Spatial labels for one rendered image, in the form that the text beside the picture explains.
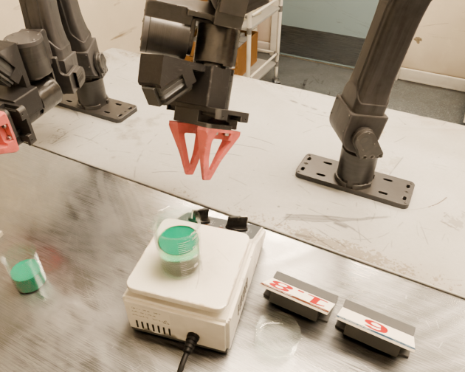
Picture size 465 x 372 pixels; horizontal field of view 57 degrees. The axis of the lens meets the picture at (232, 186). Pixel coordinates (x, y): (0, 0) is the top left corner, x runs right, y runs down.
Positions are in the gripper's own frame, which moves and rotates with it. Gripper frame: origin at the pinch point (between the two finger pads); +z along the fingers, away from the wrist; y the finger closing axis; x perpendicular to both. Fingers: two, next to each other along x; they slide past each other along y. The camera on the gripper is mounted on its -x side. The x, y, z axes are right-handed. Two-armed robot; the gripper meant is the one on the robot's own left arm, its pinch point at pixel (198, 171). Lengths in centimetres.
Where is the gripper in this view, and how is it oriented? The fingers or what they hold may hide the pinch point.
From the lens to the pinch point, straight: 60.8
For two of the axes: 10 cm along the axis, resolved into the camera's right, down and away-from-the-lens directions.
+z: -1.6, 9.7, 1.8
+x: 6.5, -0.4, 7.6
